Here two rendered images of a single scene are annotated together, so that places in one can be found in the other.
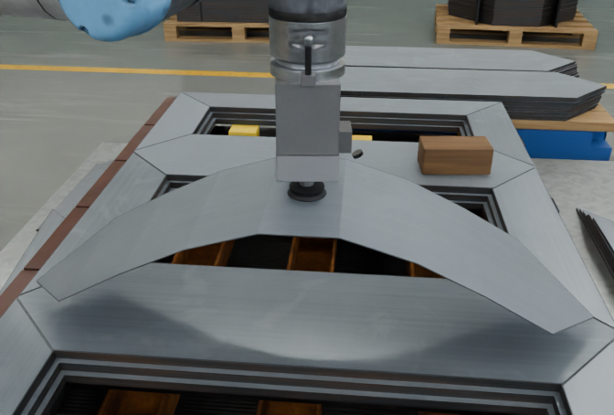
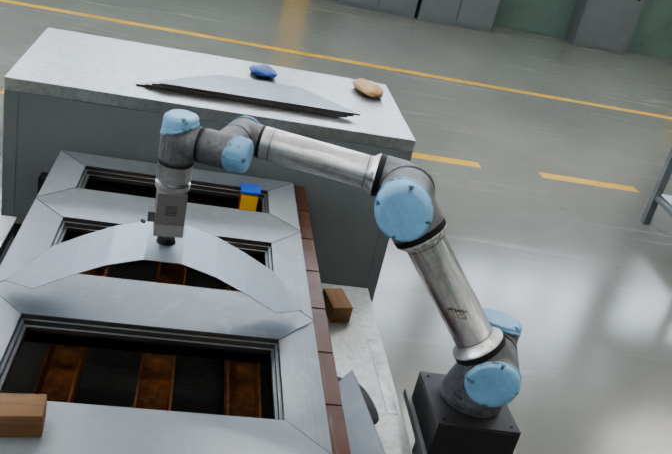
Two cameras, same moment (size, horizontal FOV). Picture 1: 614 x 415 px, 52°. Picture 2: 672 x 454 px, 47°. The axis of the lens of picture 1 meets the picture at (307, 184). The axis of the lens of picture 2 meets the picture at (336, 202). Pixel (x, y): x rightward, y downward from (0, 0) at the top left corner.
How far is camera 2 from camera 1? 221 cm
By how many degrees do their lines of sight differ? 125
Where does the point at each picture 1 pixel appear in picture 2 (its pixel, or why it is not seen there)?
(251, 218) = (190, 233)
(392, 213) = (122, 241)
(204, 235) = (210, 238)
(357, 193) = (139, 242)
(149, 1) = not seen: hidden behind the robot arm
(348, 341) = (137, 290)
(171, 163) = (287, 436)
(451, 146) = (17, 396)
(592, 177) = not seen: outside the picture
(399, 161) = (60, 437)
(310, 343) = (156, 291)
